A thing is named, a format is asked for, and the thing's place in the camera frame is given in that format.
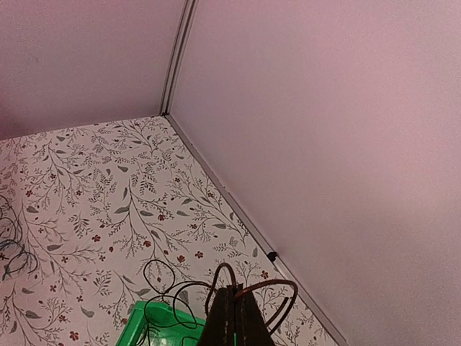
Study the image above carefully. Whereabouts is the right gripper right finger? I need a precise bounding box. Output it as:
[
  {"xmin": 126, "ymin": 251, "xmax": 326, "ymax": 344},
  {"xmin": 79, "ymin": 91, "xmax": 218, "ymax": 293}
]
[{"xmin": 236, "ymin": 292, "xmax": 275, "ymax": 346}]

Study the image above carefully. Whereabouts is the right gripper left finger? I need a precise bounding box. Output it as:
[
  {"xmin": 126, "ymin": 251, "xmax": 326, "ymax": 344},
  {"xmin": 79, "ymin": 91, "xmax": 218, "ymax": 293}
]
[{"xmin": 201, "ymin": 286, "xmax": 237, "ymax": 346}]

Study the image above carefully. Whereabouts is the dark brown wire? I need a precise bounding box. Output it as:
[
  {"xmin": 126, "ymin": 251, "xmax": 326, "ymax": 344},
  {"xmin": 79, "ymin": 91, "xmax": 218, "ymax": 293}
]
[{"xmin": 205, "ymin": 262, "xmax": 300, "ymax": 334}]

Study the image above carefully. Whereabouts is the wire pile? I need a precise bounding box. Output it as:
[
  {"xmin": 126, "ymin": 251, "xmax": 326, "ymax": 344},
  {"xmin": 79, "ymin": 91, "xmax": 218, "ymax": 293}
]
[{"xmin": 0, "ymin": 194, "xmax": 37, "ymax": 282}]

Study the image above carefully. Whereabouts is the green bin left compartment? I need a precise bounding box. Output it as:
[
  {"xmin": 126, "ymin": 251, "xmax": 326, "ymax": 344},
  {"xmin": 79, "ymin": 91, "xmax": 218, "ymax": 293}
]
[{"xmin": 115, "ymin": 301, "xmax": 207, "ymax": 346}]

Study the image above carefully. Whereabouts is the small black wall bracket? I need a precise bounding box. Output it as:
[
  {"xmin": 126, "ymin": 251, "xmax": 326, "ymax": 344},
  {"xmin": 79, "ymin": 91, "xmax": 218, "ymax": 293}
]
[{"xmin": 267, "ymin": 252, "xmax": 277, "ymax": 262}]

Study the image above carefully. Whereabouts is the left aluminium frame post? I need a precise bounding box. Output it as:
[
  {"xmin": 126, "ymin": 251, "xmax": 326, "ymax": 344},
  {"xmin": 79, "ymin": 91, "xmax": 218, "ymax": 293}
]
[{"xmin": 159, "ymin": 0, "xmax": 199, "ymax": 117}]

